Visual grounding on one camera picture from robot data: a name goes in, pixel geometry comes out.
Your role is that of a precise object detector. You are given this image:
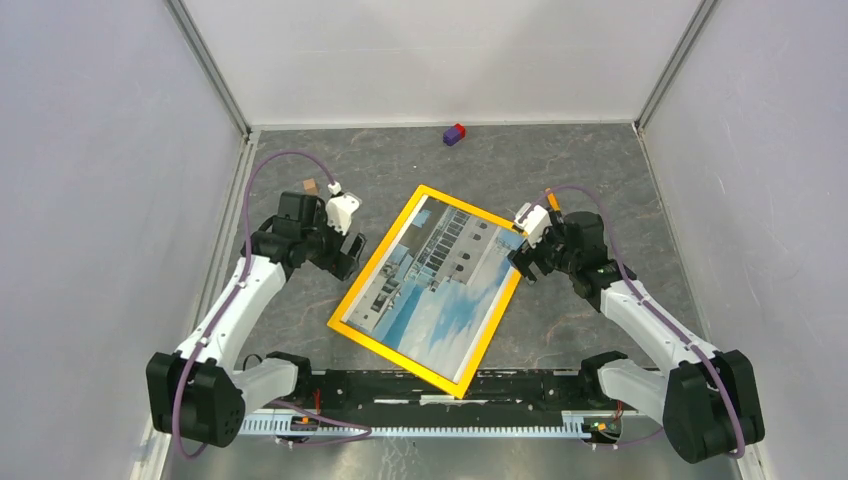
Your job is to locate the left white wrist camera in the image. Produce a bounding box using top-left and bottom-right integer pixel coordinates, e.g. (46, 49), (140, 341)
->
(326, 193), (362, 235)

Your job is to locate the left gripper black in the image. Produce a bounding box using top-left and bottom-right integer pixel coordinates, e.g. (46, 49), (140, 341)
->
(301, 206), (367, 281)

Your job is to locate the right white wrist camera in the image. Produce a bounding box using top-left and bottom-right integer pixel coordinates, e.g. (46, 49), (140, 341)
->
(513, 203), (551, 248)

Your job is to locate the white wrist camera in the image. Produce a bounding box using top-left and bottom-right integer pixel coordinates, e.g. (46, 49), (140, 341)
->
(326, 193), (362, 235)
(513, 203), (551, 248)

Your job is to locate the building and sky photo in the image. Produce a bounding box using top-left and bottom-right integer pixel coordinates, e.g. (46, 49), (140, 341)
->
(341, 197), (519, 384)

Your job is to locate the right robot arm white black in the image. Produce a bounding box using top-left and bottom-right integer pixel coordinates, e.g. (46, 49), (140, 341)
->
(508, 203), (766, 464)

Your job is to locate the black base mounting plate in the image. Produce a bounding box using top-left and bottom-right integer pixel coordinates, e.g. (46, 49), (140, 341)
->
(284, 369), (618, 429)

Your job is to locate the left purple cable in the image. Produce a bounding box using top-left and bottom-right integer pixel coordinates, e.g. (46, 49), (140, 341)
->
(170, 150), (372, 460)

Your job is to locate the yellow picture frame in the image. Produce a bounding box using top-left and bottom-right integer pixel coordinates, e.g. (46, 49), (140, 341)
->
(327, 184), (528, 401)

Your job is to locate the small wooden cube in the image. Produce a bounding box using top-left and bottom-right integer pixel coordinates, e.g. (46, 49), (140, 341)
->
(302, 178), (320, 196)

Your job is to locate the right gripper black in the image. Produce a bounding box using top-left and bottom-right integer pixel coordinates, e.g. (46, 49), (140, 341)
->
(507, 215), (579, 286)

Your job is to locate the white slotted cable duct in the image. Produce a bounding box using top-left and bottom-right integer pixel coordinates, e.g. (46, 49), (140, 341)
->
(239, 409), (591, 440)

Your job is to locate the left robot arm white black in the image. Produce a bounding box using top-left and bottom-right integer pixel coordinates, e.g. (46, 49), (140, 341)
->
(146, 192), (366, 447)

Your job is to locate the purple red toy brick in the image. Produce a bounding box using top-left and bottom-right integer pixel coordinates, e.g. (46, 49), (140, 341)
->
(442, 123), (467, 146)

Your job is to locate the orange handled screwdriver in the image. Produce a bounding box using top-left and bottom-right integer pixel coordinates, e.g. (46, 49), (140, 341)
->
(545, 188), (561, 212)

